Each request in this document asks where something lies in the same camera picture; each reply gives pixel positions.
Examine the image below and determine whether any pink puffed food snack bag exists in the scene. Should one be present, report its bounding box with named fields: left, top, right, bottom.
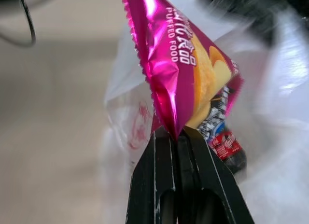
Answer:
left=120, top=0, right=245, bottom=140

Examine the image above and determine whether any dark cola bottle red label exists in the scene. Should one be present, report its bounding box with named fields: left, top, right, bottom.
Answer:
left=208, top=121, right=248, bottom=174

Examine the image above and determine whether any black cable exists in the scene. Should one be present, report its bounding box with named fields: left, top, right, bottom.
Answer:
left=0, top=0, right=37, bottom=47

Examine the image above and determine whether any clear plastic bag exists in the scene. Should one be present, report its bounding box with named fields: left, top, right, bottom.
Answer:
left=102, top=0, right=309, bottom=224

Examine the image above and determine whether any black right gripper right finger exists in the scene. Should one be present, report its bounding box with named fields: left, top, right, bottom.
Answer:
left=177, top=126, right=256, bottom=224

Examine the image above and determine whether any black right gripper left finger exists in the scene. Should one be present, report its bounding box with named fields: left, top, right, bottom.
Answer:
left=125, top=128, right=179, bottom=224

